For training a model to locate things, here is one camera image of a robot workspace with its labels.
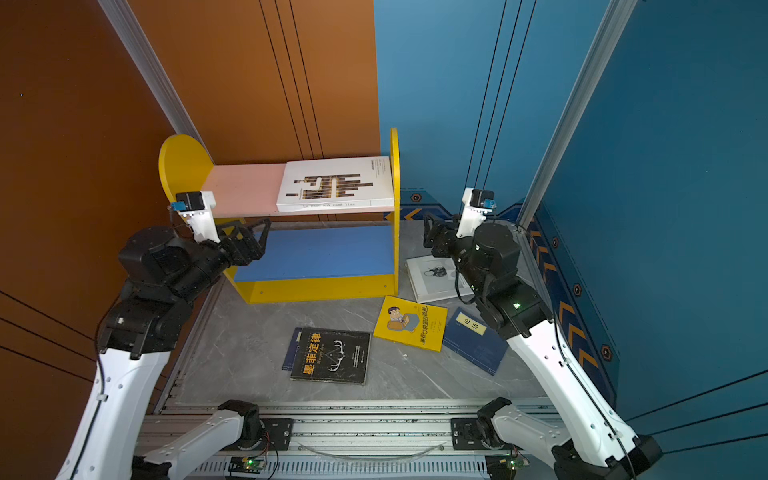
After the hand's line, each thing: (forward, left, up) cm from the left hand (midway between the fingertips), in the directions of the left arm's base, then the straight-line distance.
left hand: (257, 221), depth 59 cm
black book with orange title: (-11, -10, -43) cm, 45 cm away
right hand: (+4, -36, -2) cm, 37 cm away
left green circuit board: (-36, +8, -46) cm, 59 cm away
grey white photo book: (+15, -41, -40) cm, 60 cm away
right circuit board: (-36, -55, -45) cm, 79 cm away
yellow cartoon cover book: (0, -33, -43) cm, 55 cm away
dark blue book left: (-10, +3, -45) cm, 46 cm away
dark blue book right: (-4, -51, -44) cm, 68 cm away
